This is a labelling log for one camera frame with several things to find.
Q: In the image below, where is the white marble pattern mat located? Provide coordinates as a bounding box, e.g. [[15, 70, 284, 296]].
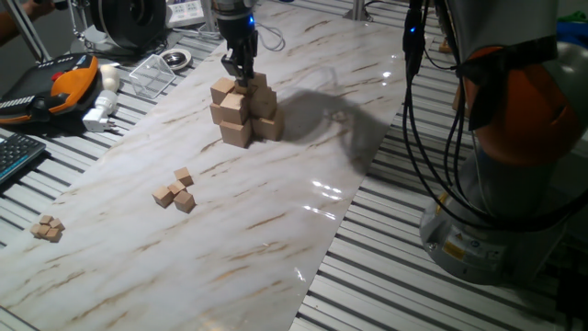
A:
[[0, 0, 408, 331]]

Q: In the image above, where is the silver metal post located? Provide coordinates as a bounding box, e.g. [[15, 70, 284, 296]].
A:
[[343, 0, 374, 23]]

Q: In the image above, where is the blue bag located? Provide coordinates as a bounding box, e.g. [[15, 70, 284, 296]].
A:
[[555, 20, 588, 50]]

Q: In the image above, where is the grey looped cable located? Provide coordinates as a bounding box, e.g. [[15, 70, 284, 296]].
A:
[[254, 21, 287, 52]]

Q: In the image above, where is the black filament spool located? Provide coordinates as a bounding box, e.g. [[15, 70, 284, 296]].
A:
[[89, 0, 167, 52]]

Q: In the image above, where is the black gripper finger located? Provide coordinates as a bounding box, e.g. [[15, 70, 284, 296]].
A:
[[220, 50, 244, 79], [243, 45, 259, 89]]

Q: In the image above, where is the black computer keyboard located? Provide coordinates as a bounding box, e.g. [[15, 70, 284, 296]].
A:
[[0, 132, 48, 186]]

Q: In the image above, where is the white button control box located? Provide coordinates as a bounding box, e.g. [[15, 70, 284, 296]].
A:
[[164, 0, 207, 29]]

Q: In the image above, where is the thin grey stand leg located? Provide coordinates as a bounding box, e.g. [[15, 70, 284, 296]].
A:
[[66, 0, 96, 52]]

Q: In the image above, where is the white egg-shaped object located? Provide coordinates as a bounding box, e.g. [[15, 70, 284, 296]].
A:
[[99, 63, 121, 93]]

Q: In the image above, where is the thick grey stand leg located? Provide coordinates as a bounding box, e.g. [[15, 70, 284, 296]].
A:
[[5, 0, 52, 63]]

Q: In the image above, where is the clear plastic box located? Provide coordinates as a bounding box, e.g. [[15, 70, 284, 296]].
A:
[[129, 53, 177, 100]]

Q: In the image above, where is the orange black teach pendant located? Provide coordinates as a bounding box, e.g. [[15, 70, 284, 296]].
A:
[[0, 52, 100, 126]]

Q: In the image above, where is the person's left forearm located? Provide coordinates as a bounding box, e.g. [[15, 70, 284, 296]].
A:
[[0, 9, 33, 48]]

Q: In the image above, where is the person's left hand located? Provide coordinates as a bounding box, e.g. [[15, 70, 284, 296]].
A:
[[21, 0, 59, 22]]

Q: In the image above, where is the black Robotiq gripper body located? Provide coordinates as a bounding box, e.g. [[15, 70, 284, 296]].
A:
[[215, 8, 258, 54]]

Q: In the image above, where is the green fabric item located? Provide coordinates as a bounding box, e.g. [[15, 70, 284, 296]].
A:
[[558, 9, 588, 23]]

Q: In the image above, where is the white power adapter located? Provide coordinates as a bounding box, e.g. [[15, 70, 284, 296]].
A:
[[82, 89, 119, 133]]

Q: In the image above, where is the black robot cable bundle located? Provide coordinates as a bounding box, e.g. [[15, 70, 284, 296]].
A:
[[400, 0, 588, 234]]

